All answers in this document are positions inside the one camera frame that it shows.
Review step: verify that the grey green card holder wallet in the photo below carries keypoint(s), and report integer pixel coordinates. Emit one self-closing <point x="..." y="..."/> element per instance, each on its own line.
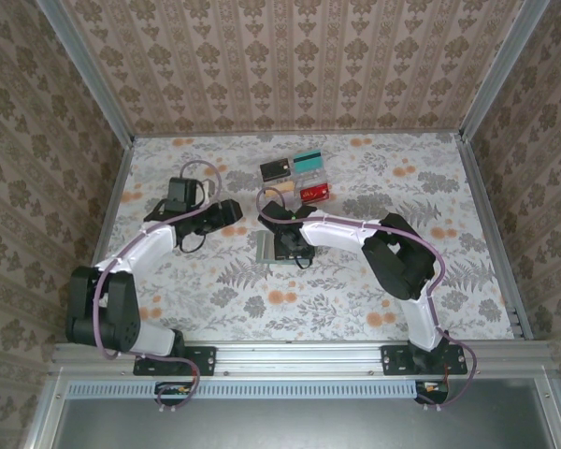
<point x="264" y="248"/>

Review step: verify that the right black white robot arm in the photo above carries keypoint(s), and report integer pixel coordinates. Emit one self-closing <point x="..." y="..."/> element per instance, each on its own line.
<point x="402" y="262"/>

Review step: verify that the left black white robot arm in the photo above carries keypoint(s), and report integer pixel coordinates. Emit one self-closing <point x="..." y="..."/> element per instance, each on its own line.
<point x="117" y="318"/>

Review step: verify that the orange card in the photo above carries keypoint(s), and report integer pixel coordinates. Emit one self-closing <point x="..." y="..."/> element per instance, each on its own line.
<point x="280" y="188"/>

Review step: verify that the red card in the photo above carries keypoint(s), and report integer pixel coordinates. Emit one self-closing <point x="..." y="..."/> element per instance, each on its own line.
<point x="314" y="192"/>

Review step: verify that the clear acrylic card organizer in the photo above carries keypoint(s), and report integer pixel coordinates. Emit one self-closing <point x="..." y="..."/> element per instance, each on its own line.
<point x="315" y="178"/>

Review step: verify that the teal card with black stripe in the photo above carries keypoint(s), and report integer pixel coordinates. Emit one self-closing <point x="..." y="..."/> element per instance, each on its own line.
<point x="308" y="161"/>

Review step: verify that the floral patterned table cover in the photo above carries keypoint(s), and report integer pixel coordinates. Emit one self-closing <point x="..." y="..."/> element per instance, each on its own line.
<point x="308" y="304"/>

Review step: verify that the black connector block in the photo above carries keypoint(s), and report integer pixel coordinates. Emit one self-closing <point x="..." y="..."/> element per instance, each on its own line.
<point x="432" y="388"/>
<point x="173" y="389"/>

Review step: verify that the grey steel sheet panel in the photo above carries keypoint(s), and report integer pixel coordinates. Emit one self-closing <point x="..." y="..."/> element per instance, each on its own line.
<point x="308" y="425"/>

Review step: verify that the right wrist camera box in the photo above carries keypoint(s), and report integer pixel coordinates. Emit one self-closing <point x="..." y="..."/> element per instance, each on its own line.
<point x="273" y="211"/>

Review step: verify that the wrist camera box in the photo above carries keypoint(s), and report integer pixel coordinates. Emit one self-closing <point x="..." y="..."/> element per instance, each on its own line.
<point x="182" y="192"/>
<point x="273" y="211"/>

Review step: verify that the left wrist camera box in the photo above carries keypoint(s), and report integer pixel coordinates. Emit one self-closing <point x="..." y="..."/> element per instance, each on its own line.
<point x="182" y="192"/>

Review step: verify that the aluminium table side rail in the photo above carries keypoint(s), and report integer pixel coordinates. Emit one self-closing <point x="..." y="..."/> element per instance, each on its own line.
<point x="479" y="187"/>
<point x="112" y="201"/>

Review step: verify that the long aluminium base rail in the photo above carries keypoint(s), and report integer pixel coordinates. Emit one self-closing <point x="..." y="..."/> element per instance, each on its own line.
<point x="299" y="357"/>

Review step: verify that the thin aluminium rear rail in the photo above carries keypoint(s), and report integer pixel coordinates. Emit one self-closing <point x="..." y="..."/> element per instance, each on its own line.
<point x="378" y="133"/>

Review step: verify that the aluminium corner post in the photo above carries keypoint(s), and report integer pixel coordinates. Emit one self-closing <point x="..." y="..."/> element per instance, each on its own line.
<point x="502" y="70"/>
<point x="86" y="70"/>

